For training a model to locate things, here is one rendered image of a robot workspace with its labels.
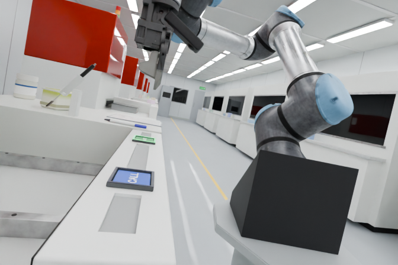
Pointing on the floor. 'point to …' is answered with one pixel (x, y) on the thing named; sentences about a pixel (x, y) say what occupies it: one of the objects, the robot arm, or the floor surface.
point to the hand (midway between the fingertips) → (158, 85)
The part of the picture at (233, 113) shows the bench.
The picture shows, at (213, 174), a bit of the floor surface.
